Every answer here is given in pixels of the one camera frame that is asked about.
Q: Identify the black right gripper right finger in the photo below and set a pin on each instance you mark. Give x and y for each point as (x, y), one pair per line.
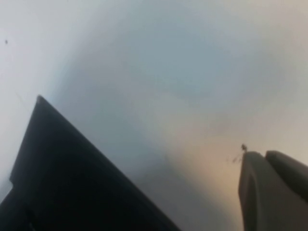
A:
(291, 169)

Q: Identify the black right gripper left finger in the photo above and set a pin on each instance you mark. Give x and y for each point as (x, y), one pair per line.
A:
(264, 197)

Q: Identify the black printed glasses case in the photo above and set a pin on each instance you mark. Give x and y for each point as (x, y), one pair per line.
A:
(72, 180)

